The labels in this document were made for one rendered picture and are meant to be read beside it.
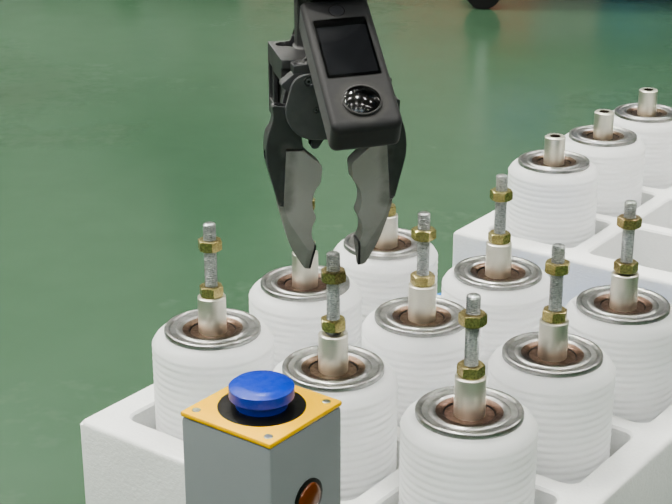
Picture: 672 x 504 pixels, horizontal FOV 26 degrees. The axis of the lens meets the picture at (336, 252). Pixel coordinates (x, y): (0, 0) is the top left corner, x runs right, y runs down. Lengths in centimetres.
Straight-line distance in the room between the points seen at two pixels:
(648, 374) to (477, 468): 25
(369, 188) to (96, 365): 73
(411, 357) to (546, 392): 12
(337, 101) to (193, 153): 153
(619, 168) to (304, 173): 68
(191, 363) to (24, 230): 104
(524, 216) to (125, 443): 58
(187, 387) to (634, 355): 35
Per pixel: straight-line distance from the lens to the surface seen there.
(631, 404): 120
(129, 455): 115
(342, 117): 91
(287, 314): 119
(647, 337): 117
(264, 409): 87
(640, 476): 112
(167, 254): 200
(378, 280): 128
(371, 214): 103
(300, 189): 101
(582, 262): 150
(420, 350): 113
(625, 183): 165
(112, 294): 188
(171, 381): 113
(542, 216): 154
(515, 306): 122
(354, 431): 105
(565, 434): 109
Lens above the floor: 72
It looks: 21 degrees down
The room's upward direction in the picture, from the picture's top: straight up
